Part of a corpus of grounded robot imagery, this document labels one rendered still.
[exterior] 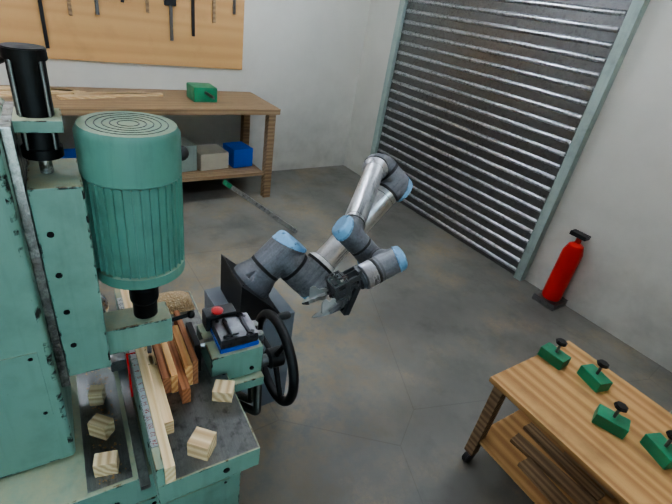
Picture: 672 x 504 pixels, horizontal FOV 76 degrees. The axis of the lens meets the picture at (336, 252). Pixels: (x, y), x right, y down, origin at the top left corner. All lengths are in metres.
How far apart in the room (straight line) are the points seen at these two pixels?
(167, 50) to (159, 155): 3.46
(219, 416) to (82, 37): 3.47
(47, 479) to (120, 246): 0.54
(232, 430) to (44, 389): 0.38
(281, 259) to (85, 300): 1.01
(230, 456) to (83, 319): 0.41
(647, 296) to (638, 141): 1.01
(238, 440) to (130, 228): 0.50
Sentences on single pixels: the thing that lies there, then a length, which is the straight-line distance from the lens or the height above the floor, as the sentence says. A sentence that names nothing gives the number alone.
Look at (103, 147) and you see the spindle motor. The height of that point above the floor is 1.49.
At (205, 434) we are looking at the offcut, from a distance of 1.00.
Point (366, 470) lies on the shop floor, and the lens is 2.13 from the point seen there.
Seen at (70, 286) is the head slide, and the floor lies 1.22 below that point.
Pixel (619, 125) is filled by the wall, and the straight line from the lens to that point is 3.45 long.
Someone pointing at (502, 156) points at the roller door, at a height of 0.86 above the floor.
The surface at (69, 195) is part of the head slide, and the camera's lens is 0.85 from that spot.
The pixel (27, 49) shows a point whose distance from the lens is 0.83.
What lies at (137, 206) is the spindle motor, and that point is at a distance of 0.85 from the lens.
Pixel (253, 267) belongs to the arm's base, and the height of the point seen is 0.75.
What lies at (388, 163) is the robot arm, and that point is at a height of 1.17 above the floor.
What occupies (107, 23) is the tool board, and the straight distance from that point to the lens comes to 4.15.
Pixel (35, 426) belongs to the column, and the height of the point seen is 0.93.
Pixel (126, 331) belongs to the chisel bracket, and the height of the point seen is 1.06.
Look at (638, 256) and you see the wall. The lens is 3.48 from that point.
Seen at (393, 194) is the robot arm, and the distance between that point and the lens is 1.98.
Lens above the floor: 1.75
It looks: 30 degrees down
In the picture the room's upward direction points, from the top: 10 degrees clockwise
